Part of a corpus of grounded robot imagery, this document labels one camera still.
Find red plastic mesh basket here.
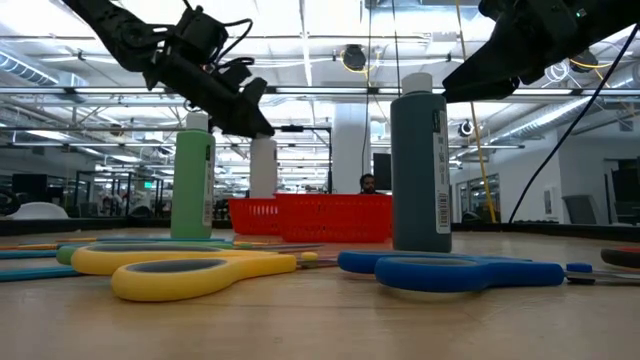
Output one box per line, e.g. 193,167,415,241
227,197,280,237
273,193,394,244

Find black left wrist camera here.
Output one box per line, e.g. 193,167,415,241
214,57,254,94

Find dark right arm cable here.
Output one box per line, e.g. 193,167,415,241
508,23,640,225

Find green handled scissors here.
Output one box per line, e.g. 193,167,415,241
55,240,326,267

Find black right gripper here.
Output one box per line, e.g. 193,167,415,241
442,0,601,104

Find black monitor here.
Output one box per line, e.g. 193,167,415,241
372,152,393,191

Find black left camera cable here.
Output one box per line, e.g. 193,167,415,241
212,18,255,69

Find black hanging cable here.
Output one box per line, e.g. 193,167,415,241
391,0,404,99

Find green paint bottle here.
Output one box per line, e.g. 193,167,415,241
170,112,217,240

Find white paint bottle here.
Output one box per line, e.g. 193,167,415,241
249,133,279,200

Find yellow handled scissors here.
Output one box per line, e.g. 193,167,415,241
70,243,341,303

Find blue handled scissors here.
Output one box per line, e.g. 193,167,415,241
337,249,640,294

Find dark teal paint bottle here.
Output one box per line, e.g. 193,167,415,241
390,72,453,254

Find yellow hanging cable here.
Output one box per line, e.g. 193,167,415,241
453,0,499,224

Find black table edge rail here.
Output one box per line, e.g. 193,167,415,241
0,217,640,243

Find white rounded object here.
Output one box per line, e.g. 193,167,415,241
7,201,70,221

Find person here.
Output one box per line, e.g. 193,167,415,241
357,173,386,196

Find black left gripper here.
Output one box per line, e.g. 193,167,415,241
143,49,275,139

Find white square column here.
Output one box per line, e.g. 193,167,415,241
332,102,374,195

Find grey office chair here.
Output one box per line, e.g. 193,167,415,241
561,193,604,226

